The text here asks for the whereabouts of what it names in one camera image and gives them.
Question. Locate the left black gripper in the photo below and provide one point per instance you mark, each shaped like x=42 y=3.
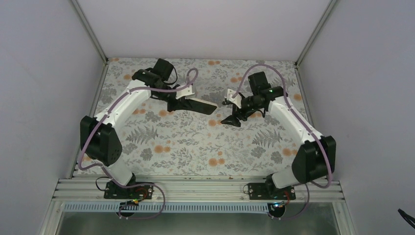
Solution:
x=179 y=105

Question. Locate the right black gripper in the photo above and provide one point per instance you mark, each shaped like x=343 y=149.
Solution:
x=236 y=111

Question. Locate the black smartphone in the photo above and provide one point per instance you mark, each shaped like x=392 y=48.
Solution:
x=194 y=105

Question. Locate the beige phone case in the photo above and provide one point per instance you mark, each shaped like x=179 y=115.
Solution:
x=205 y=107

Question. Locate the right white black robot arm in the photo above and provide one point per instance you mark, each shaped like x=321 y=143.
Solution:
x=315 y=157

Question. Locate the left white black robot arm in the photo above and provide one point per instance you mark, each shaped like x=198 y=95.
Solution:
x=99 y=142

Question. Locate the floral patterned table mat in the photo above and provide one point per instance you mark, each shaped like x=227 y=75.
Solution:
x=157 y=142

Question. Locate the black object at edge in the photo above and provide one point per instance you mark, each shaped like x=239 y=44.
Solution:
x=408 y=218

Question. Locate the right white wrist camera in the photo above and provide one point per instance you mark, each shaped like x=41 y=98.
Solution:
x=233 y=97

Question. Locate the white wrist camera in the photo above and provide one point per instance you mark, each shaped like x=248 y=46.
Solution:
x=233 y=97
x=186 y=92

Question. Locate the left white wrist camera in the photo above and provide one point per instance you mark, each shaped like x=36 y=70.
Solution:
x=186 y=92

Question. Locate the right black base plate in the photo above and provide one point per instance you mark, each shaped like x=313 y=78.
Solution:
x=262 y=191

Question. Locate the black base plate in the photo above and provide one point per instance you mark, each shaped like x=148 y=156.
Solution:
x=113 y=191
x=262 y=191

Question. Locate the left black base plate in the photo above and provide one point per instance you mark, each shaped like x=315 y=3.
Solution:
x=113 y=191

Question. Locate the aluminium rail frame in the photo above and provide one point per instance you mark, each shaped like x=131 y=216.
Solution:
x=189 y=194

